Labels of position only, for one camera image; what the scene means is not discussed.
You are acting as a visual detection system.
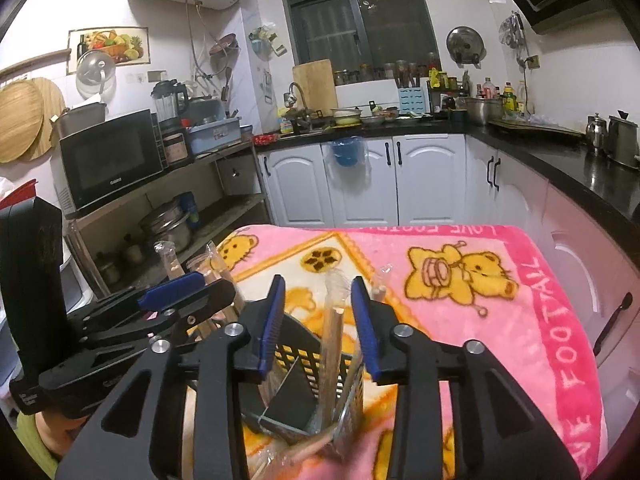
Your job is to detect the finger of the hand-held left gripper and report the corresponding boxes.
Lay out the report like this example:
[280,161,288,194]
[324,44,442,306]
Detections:
[67,272,206,336]
[75,277,237,351]

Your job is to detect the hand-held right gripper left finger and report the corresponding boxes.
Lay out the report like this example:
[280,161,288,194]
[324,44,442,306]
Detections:
[55,274,287,480]

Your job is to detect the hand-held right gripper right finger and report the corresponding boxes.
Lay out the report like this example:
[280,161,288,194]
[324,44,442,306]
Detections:
[350,276,581,480]

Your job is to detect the plastic-wrapped wooden chopsticks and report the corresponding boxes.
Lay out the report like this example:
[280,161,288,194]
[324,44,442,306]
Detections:
[186,255,213,281]
[320,267,353,433]
[154,240,182,282]
[206,242,241,326]
[250,430,343,480]
[372,265,397,306]

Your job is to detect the dark green plastic utensil holder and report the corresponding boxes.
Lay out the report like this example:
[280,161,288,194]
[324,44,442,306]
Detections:
[239,305,367,463]

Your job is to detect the person's left forearm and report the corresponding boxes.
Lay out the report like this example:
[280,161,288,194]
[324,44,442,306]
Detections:
[15,407,83,476]

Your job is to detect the hanging kitchen utensils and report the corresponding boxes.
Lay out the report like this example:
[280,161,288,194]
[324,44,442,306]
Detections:
[500,10,529,52]

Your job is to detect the white plastic drawer unit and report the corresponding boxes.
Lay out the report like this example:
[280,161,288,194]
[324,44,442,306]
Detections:
[60,259,97,312]

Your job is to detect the small dark pot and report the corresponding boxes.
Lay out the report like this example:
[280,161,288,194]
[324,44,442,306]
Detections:
[96,257,123,285]
[120,241,148,267]

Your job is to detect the large steel pot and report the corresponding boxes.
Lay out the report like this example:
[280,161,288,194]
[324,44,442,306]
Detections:
[139,200,194,254]

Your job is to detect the red plastic lid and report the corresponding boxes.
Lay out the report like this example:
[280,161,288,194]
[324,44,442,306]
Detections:
[0,178,39,209]

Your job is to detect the blue plastic container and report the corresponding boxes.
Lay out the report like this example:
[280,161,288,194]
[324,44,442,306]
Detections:
[179,191,201,229]

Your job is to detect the pink printed bear blanket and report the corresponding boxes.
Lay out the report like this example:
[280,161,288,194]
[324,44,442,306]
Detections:
[182,224,609,480]

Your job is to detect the wooden shelf unit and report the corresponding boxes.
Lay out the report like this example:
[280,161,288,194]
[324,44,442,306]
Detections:
[64,139,274,302]

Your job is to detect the black microwave oven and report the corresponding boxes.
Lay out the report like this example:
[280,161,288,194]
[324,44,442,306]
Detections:
[51,109,169,217]

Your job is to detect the clear storage canister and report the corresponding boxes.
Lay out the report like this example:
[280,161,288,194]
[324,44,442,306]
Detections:
[162,130,190,167]

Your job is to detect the round wooden board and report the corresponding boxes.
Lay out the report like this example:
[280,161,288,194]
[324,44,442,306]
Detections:
[30,77,67,162]
[0,77,46,164]

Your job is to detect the steel box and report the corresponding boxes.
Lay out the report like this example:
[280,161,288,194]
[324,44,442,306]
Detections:
[52,103,109,139]

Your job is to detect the blue-grey dish tray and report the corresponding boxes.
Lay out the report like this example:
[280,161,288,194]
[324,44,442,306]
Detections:
[186,116,244,156]

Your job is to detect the white kitchen cabinets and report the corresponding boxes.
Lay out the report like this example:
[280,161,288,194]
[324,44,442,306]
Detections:
[256,132,640,361]

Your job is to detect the blue plastic bag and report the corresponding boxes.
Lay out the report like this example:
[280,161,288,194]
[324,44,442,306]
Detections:
[324,136,372,182]

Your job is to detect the blender with black lid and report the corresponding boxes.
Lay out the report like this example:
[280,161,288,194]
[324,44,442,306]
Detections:
[151,79,191,132]

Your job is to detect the glass pot lid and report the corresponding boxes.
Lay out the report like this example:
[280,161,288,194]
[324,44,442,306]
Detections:
[75,49,117,99]

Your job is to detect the cooking pot with lid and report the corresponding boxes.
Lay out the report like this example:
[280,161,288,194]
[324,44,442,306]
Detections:
[330,106,364,127]

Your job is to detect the steel sink faucet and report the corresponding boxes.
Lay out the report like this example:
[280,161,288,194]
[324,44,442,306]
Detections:
[283,81,311,112]

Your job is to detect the wooden cutting board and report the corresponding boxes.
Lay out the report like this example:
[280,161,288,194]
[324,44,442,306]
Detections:
[292,59,340,112]

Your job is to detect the blue knife rack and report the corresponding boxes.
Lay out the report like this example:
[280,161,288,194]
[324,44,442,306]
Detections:
[397,86,431,115]

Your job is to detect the brown hanging pan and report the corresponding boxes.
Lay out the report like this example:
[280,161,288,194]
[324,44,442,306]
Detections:
[208,33,242,64]

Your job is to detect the steel basin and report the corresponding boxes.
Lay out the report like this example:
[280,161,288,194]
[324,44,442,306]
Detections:
[464,97,505,125]

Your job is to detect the flat tray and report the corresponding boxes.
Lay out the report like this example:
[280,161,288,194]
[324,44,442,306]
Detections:
[487,117,586,141]

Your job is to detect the black kitchen countertop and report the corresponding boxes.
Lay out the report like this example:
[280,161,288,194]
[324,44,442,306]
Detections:
[252,119,640,223]

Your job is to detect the steel pot lid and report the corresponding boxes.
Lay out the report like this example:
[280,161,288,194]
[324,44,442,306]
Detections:
[446,26,487,67]

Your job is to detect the steel kettle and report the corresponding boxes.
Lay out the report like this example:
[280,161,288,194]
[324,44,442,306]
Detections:
[605,109,640,169]
[586,112,609,152]

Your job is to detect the dark framed kitchen window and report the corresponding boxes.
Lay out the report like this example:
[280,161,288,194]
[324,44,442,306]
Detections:
[275,0,442,75]

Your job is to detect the fruit picture wall tile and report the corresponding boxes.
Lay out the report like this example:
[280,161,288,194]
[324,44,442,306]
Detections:
[67,27,151,67]

